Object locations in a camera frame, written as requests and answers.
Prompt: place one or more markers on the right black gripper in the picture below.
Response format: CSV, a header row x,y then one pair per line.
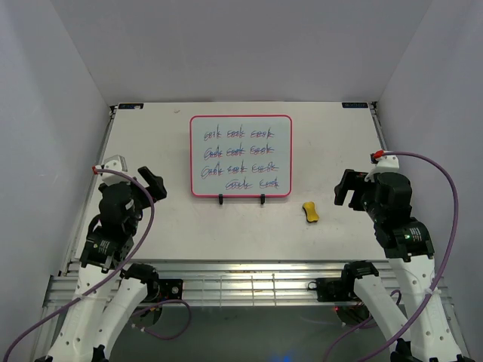
x,y
349,182

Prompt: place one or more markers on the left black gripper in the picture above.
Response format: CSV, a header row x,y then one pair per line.
x,y
157,189

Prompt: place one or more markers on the yellow bone-shaped eraser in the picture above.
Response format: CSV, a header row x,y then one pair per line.
x,y
310,212

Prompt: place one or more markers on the pink framed whiteboard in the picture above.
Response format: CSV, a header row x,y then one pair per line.
x,y
241,156

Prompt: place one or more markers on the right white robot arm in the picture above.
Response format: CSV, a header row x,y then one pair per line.
x,y
419,332

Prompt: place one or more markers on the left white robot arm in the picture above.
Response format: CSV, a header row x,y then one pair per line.
x,y
109,287

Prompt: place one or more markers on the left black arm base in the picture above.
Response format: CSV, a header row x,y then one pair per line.
x,y
158,290

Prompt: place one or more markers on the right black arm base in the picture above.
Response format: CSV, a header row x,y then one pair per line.
x,y
349,308

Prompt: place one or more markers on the left blue corner label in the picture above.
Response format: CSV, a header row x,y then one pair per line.
x,y
133,106

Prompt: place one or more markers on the blue corner label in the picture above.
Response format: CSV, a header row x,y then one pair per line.
x,y
354,105
133,106

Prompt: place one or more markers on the right blue corner label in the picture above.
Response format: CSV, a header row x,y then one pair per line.
x,y
354,105

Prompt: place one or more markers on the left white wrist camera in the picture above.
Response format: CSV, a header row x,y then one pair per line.
x,y
111,170

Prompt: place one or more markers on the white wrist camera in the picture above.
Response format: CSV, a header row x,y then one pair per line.
x,y
381,164
111,170

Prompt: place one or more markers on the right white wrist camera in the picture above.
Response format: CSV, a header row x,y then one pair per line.
x,y
381,164

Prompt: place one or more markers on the aluminium extrusion frame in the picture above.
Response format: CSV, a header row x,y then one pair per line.
x,y
241,251

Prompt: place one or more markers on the black wire whiteboard stand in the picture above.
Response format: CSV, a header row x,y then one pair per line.
x,y
242,199

